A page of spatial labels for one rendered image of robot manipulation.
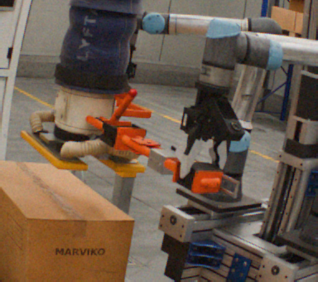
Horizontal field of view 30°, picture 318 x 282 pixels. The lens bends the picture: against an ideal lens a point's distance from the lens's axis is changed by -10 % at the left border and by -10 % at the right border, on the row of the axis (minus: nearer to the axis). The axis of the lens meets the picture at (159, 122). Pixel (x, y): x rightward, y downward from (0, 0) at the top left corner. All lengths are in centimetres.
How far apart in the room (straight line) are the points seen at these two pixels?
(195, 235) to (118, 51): 66
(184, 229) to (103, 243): 27
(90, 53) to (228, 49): 55
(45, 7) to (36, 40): 65
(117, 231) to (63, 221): 21
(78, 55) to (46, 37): 990
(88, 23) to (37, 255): 74
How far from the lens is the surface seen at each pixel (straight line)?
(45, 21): 1167
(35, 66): 1157
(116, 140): 170
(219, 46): 141
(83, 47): 184
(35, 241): 196
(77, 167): 181
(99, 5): 182
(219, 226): 219
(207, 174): 143
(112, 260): 213
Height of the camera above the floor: 163
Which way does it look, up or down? 10 degrees down
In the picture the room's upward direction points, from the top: 10 degrees clockwise
